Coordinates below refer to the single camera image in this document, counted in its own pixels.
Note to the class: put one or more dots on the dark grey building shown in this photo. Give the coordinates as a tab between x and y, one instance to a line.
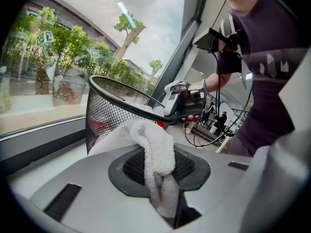
80	21

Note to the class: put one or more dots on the person's purple shirt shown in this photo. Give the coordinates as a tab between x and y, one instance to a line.
272	101

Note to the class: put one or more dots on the white metal rack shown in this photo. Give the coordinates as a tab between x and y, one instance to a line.
227	142

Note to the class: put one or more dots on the small street tree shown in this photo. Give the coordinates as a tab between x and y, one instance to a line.
155	65

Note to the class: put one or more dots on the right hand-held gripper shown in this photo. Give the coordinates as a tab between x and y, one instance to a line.
192	108

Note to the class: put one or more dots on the chest-mounted screen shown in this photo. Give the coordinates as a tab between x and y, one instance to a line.
204	41

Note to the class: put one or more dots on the person's right forearm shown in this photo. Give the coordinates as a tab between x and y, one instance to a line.
216	81

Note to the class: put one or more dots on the pruned street tree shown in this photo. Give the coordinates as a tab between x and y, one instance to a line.
128	40

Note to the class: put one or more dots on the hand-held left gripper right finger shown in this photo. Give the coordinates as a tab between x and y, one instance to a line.
192	171

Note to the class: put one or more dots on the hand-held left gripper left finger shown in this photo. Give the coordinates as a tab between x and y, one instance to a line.
126	176

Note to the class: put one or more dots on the person's right hand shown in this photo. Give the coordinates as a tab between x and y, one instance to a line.
190	118

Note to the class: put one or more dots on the black mesh waste bin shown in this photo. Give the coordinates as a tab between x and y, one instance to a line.
109	105

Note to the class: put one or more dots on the white cloth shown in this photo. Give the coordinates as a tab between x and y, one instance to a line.
155	144

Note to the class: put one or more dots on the green hedge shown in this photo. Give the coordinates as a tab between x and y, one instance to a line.
116	69

